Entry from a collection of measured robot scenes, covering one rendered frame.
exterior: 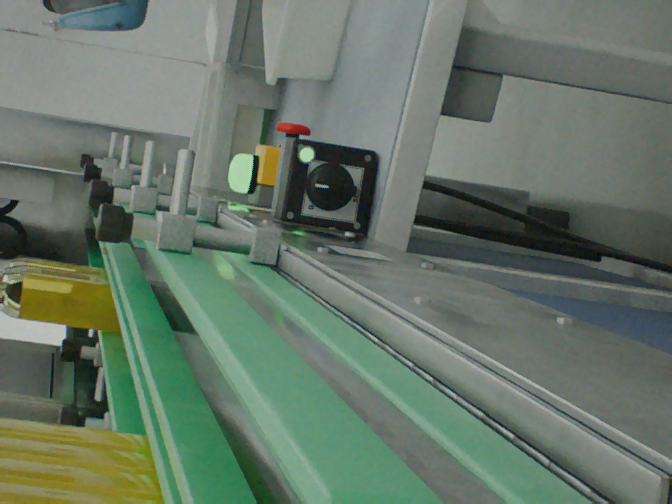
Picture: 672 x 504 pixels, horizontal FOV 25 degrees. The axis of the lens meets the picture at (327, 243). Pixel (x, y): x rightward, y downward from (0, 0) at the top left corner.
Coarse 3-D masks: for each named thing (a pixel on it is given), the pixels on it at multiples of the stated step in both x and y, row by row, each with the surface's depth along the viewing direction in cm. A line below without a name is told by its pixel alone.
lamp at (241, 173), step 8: (240, 160) 170; (248, 160) 171; (256, 160) 171; (232, 168) 171; (240, 168) 170; (248, 168) 170; (256, 168) 170; (232, 176) 171; (240, 176) 170; (248, 176) 170; (256, 176) 170; (232, 184) 171; (240, 184) 170; (248, 184) 170; (248, 192) 171
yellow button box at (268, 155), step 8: (280, 144) 172; (256, 152) 174; (264, 152) 169; (272, 152) 169; (264, 160) 169; (272, 160) 169; (264, 168) 169; (272, 168) 169; (264, 176) 169; (272, 176) 169; (256, 184) 171; (264, 184) 169; (272, 184) 169; (256, 192) 169; (264, 192) 169; (272, 192) 169; (248, 200) 175; (256, 200) 169; (264, 200) 169; (272, 200) 169
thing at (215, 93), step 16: (224, 64) 218; (208, 80) 233; (224, 80) 217; (208, 96) 233; (224, 96) 218; (208, 112) 233; (208, 128) 233; (208, 144) 217; (208, 160) 217; (208, 176) 217
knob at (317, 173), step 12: (324, 168) 139; (336, 168) 139; (312, 180) 139; (324, 180) 139; (336, 180) 139; (348, 180) 139; (312, 192) 139; (324, 192) 139; (336, 192) 138; (348, 192) 138; (324, 204) 139; (336, 204) 139
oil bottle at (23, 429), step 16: (0, 432) 90; (16, 432) 91; (32, 432) 91; (48, 432) 92; (64, 432) 93; (80, 432) 94; (96, 432) 94; (112, 432) 95; (112, 448) 91; (128, 448) 92; (144, 448) 92
